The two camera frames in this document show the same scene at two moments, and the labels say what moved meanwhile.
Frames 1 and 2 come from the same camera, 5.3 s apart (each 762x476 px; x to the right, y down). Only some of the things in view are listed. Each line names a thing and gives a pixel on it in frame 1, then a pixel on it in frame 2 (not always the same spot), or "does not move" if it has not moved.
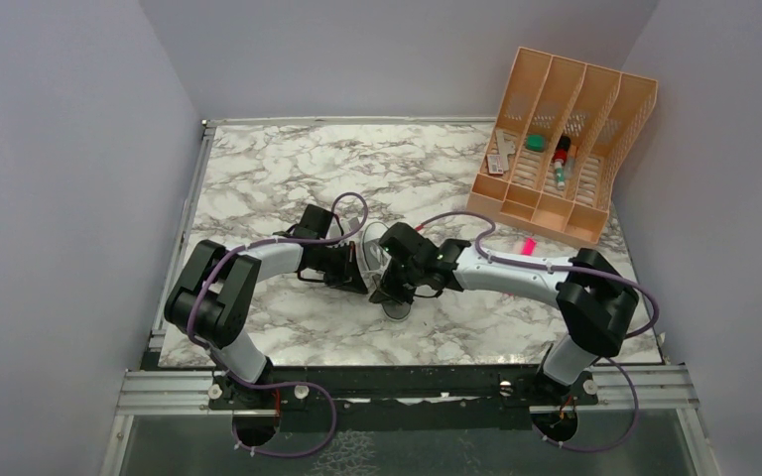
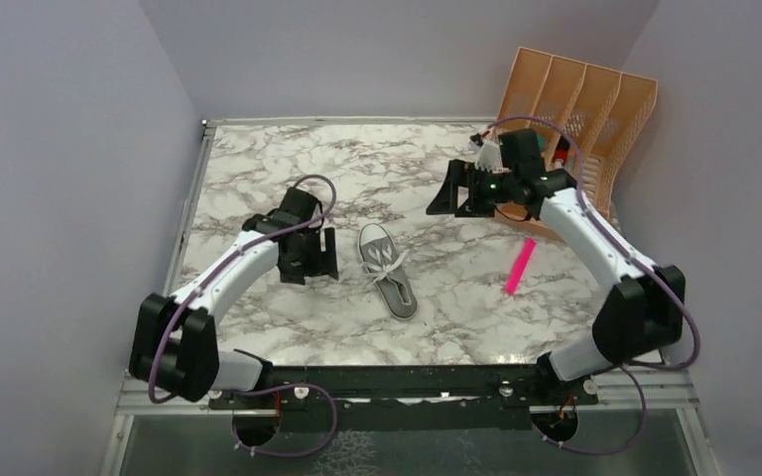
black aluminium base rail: [359, 397] does not move
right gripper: [380, 297] -> [461, 174]
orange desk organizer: [564, 135] does not move
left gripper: [349, 276] -> [322, 263]
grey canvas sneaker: [376, 257] does not move
